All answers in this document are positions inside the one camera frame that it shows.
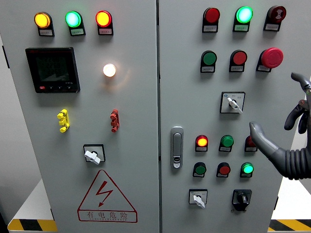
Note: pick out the red buzzer with wave symbol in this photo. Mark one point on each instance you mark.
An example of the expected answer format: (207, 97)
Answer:
(278, 13)

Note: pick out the small label plate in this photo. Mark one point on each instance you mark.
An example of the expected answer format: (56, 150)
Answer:
(250, 149)
(241, 28)
(222, 174)
(106, 31)
(237, 69)
(77, 31)
(210, 28)
(201, 149)
(264, 68)
(207, 69)
(246, 175)
(271, 27)
(46, 32)
(198, 174)
(225, 149)

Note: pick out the dark red round lamp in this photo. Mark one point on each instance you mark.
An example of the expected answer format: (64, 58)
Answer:
(212, 15)

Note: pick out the black display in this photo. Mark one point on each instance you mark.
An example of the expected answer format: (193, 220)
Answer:
(52, 68)

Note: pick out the yellow round lamp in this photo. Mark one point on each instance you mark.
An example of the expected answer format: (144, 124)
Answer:
(42, 20)

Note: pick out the grey cabinet door with lock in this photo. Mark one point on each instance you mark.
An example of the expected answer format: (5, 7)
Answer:
(184, 97)

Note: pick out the black yellow striped tape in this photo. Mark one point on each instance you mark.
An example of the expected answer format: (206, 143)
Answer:
(291, 225)
(31, 225)

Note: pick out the small red push button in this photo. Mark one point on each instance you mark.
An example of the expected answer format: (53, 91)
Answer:
(224, 170)

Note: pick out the small green lit lamp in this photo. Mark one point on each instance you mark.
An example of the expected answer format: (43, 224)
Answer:
(247, 168)

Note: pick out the white lamp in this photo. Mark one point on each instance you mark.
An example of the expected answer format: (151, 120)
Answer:
(109, 70)

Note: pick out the red warning triangle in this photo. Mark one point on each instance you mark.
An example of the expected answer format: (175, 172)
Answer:
(104, 193)

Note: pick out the red lit round lamp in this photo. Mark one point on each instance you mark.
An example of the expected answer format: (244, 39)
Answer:
(103, 19)

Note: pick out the silver door lock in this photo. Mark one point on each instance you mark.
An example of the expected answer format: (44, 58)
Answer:
(177, 145)

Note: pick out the grey cabinet door with display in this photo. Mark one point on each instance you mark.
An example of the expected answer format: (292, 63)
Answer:
(136, 109)

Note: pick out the green lit round lamp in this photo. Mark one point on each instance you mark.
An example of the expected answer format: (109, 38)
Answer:
(72, 19)
(244, 14)

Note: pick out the black door hinge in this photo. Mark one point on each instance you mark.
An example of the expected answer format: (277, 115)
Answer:
(5, 57)
(276, 203)
(52, 214)

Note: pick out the small red lit lamp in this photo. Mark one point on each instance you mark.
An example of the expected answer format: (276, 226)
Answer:
(202, 141)

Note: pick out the large red stop button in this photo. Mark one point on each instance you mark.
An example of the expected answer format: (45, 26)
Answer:
(272, 57)

